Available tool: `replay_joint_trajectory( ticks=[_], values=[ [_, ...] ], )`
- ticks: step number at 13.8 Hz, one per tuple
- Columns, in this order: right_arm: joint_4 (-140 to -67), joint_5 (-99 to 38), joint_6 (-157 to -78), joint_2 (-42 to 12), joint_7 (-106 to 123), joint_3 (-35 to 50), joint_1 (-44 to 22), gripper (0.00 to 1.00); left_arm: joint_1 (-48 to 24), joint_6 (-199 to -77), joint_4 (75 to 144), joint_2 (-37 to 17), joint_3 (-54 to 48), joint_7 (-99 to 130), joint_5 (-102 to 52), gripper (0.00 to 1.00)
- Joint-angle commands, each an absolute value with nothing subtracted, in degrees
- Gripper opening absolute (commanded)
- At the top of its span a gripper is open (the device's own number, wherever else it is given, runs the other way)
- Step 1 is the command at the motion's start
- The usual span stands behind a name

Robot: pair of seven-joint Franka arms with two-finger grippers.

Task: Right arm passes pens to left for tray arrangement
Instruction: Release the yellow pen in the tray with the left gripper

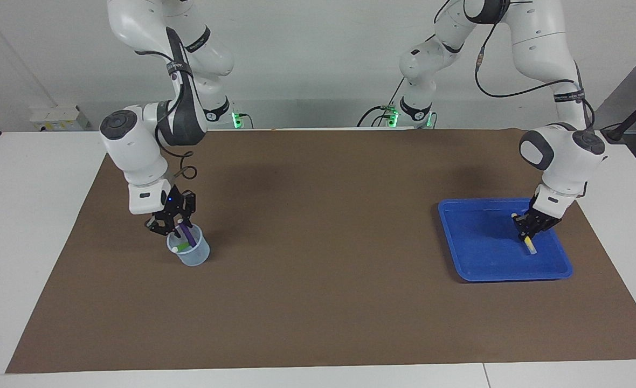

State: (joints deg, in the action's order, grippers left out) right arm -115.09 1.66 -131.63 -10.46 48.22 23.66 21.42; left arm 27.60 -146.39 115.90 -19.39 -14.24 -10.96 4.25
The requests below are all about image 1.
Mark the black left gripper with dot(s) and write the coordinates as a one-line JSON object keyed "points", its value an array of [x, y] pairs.
{"points": [[544, 215]]}

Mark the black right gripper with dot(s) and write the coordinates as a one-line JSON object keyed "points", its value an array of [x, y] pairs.
{"points": [[177, 202]]}

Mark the yellow pen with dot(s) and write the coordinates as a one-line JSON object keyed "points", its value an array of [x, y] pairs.
{"points": [[531, 249]]}

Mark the purple pen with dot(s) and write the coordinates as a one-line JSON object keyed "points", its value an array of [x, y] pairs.
{"points": [[188, 237]]}

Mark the green pen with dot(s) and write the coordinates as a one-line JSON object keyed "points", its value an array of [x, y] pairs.
{"points": [[182, 247]]}

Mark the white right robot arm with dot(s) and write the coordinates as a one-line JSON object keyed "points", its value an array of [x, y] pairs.
{"points": [[140, 151]]}

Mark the blue plastic tray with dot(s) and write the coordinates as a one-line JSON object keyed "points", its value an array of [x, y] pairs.
{"points": [[485, 248]]}

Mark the clear plastic cup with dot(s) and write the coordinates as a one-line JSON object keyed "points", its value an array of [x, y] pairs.
{"points": [[194, 258]]}

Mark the green lit base connector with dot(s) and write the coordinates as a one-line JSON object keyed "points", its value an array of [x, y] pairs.
{"points": [[391, 116], [237, 119]]}

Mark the black stand pole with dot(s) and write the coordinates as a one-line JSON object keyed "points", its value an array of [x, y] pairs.
{"points": [[633, 116]]}

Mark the brown table mat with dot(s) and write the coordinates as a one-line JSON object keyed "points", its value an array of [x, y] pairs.
{"points": [[318, 302]]}

